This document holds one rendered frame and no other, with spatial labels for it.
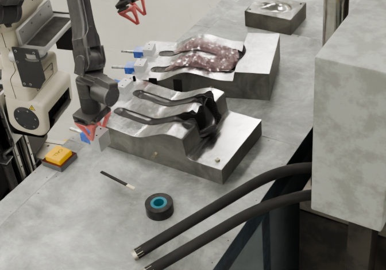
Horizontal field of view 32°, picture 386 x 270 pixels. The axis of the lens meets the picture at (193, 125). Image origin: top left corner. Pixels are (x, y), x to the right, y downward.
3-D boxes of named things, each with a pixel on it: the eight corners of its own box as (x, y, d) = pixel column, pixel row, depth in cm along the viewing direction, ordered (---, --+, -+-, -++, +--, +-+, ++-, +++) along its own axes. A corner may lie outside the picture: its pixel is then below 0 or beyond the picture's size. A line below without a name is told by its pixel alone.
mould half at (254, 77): (131, 91, 241) (126, 65, 234) (151, 53, 261) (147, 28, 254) (269, 100, 229) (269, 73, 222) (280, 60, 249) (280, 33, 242)
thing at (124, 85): (96, 91, 232) (93, 78, 228) (104, 84, 235) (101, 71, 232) (126, 101, 226) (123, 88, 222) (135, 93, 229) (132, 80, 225)
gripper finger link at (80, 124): (110, 134, 199) (105, 108, 193) (95, 148, 194) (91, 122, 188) (92, 127, 202) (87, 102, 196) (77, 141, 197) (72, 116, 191)
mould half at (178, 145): (89, 140, 221) (81, 107, 212) (134, 98, 238) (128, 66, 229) (223, 185, 198) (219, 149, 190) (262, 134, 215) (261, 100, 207)
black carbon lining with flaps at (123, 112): (111, 118, 218) (106, 94, 212) (139, 92, 228) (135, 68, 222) (204, 146, 202) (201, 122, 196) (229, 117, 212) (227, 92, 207)
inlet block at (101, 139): (66, 139, 204) (63, 126, 201) (77, 130, 207) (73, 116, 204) (101, 152, 198) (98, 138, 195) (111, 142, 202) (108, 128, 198)
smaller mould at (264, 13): (244, 26, 271) (244, 10, 267) (261, 9, 281) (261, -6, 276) (290, 35, 262) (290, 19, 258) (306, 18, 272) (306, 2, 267)
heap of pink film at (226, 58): (162, 74, 237) (159, 55, 233) (175, 47, 251) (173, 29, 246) (235, 78, 231) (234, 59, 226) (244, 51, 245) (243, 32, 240)
